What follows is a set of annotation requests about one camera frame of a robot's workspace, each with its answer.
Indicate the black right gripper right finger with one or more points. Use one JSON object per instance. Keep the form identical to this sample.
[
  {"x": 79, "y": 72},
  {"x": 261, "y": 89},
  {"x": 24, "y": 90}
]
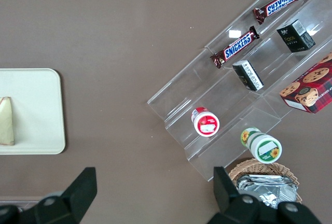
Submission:
[{"x": 233, "y": 208}]

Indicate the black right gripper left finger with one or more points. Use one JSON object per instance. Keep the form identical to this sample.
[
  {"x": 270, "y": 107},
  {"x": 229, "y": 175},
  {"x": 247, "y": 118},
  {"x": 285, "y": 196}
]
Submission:
[{"x": 67, "y": 206}]

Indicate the triangular sandwich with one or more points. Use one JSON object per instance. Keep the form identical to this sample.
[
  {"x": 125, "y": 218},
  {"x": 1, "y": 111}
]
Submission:
[{"x": 6, "y": 123}]

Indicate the light wicker basket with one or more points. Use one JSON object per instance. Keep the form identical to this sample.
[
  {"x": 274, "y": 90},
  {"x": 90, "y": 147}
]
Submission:
[{"x": 262, "y": 168}]

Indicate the beige plastic tray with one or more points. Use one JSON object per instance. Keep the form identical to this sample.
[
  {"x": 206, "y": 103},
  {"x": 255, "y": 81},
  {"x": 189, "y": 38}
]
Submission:
[{"x": 36, "y": 110}]

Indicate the stacked aluminium foil containers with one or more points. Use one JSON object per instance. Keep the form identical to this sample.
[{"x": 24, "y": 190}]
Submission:
[{"x": 269, "y": 190}]

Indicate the green lid yogurt cup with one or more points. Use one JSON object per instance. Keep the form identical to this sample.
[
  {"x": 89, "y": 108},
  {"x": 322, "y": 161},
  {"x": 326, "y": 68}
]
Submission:
[{"x": 263, "y": 147}]

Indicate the red lid yogurt cup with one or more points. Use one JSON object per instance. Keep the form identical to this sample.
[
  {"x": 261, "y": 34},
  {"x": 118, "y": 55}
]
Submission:
[{"x": 206, "y": 124}]

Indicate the clear acrylic stepped shelf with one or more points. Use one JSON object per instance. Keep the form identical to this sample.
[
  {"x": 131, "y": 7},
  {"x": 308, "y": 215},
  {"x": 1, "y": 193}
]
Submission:
[{"x": 186, "y": 94}]

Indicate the small black carton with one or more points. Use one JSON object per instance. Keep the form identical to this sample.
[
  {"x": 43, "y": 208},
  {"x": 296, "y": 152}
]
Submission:
[
  {"x": 248, "y": 75},
  {"x": 295, "y": 36}
]

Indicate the red plaid cookie box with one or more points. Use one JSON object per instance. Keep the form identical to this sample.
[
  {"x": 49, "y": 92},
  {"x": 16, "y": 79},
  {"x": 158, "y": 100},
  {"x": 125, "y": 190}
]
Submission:
[{"x": 311, "y": 86}]

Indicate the Snickers chocolate bar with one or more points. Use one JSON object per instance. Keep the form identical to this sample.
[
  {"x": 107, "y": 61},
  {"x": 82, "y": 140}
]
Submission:
[
  {"x": 236, "y": 46},
  {"x": 281, "y": 2}
]

